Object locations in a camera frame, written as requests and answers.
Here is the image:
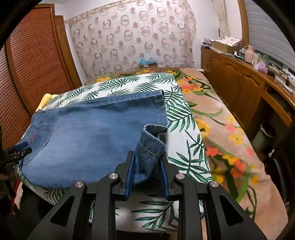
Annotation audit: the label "blue denim jeans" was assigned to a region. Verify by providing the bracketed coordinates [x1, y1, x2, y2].
[18, 90, 167, 189]

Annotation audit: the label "palm leaf print sheet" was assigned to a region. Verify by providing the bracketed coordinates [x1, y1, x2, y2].
[18, 73, 211, 232]

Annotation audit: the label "yellow plush toy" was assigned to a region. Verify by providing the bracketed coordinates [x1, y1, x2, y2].
[36, 93, 58, 112]

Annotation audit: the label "floral brown blanket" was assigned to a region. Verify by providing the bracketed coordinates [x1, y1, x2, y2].
[86, 68, 288, 239]

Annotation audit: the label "wooden louvered wardrobe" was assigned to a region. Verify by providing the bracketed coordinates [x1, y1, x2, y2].
[1, 3, 82, 149]

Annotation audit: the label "cardboard box with blue bag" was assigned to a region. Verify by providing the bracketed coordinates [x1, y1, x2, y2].
[138, 57, 158, 69]

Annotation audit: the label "wooden sideboard cabinet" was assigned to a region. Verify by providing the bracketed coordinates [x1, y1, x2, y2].
[201, 48, 294, 141]

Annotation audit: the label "pink circle pattern curtain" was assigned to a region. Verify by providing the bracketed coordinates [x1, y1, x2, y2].
[67, 1, 195, 79]

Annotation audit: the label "white patterned box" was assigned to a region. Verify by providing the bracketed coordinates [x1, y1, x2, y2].
[213, 37, 241, 54]

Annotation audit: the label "pink thermos jug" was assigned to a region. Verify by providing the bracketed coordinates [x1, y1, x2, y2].
[244, 45, 254, 64]

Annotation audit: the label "grey window blind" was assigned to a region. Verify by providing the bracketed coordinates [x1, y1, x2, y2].
[244, 0, 294, 70]

